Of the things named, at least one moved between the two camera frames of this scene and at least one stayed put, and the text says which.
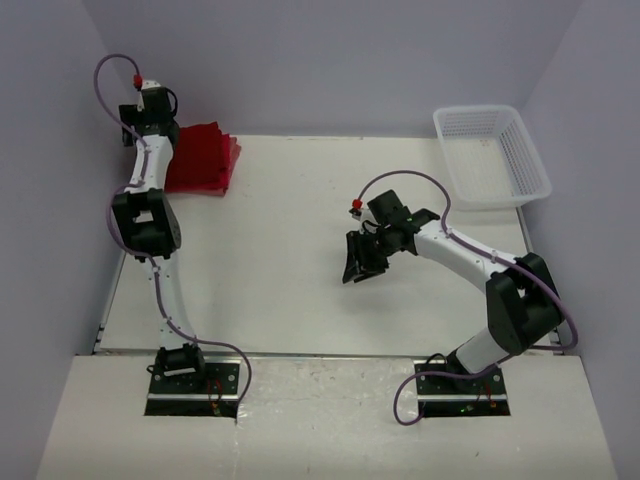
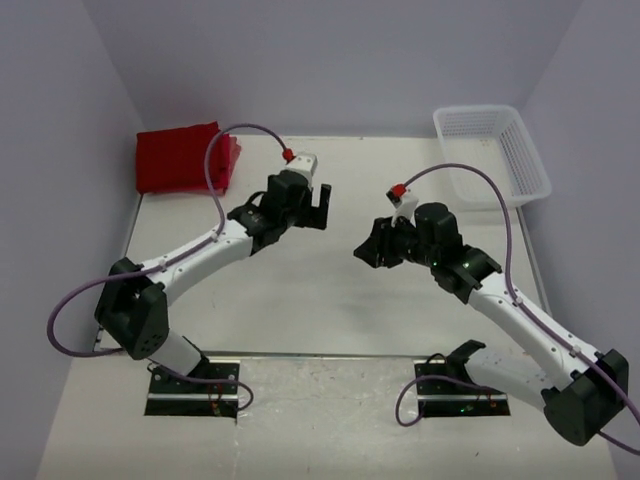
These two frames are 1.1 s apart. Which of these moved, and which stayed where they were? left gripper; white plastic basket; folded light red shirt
Moved: left gripper
Stayed: folded light red shirt; white plastic basket
